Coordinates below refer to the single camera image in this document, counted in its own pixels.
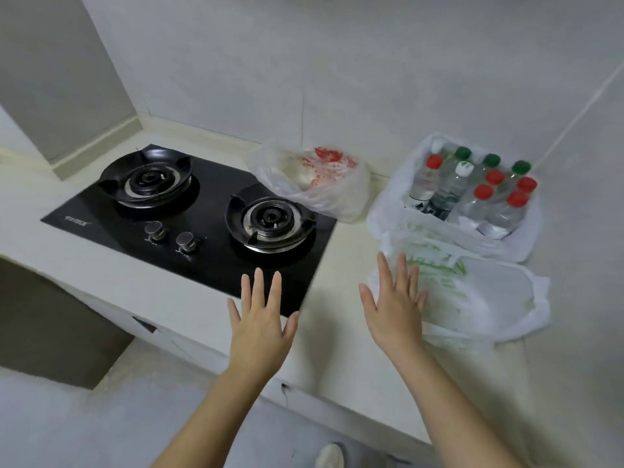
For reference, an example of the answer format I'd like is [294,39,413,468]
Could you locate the white shoe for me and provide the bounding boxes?
[315,443,345,468]

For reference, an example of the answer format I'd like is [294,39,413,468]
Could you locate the black round burner pan support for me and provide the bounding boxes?
[224,184,318,252]
[97,148,194,208]

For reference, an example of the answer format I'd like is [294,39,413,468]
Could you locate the white plastic bag green print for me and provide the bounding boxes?
[367,223,552,352]

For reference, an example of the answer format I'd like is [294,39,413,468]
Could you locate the clear plastic bag red print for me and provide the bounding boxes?
[244,140,372,224]

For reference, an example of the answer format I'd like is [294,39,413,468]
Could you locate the person's right forearm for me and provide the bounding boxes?
[390,343,529,468]

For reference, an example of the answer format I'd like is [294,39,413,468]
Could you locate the white plastic bag holding bottles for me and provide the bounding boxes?
[366,132,543,264]

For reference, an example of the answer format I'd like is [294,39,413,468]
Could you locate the person's left hand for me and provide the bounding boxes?
[227,268,300,381]

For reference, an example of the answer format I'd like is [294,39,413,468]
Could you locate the black glass gas hob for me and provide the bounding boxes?
[40,143,338,318]

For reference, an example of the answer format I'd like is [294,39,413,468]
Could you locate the person's right hand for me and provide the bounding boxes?
[358,252,430,358]

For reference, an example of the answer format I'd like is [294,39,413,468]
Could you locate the person's left forearm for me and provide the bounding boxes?
[150,366,275,468]

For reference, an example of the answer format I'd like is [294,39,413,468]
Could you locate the cluster of plastic water bottles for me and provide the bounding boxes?
[405,146,538,240]

